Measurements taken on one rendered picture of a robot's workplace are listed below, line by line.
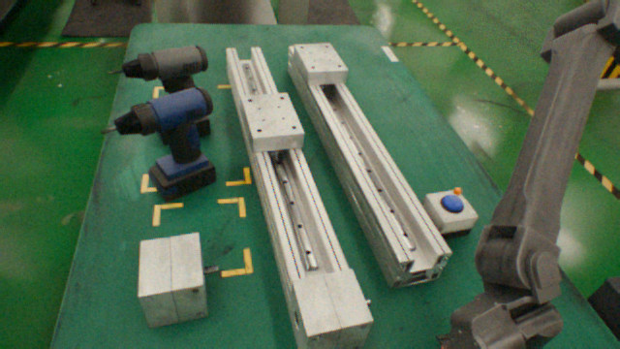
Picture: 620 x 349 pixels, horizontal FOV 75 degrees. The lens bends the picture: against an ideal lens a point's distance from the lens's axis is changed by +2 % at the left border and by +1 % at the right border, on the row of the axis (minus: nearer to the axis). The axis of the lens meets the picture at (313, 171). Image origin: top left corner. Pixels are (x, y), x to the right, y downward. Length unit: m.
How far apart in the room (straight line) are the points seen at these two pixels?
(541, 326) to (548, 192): 0.16
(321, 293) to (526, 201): 0.31
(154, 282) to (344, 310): 0.28
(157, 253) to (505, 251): 0.50
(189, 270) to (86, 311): 0.19
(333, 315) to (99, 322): 0.37
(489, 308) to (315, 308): 0.24
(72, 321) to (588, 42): 0.86
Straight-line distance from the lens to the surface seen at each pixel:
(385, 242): 0.75
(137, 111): 0.77
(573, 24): 0.73
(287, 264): 0.67
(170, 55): 0.93
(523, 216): 0.54
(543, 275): 0.53
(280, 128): 0.86
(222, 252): 0.79
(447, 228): 0.85
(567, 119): 0.62
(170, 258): 0.68
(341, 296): 0.63
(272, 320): 0.71
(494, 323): 0.52
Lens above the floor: 1.41
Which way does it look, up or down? 42 degrees down
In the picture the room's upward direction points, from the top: 8 degrees clockwise
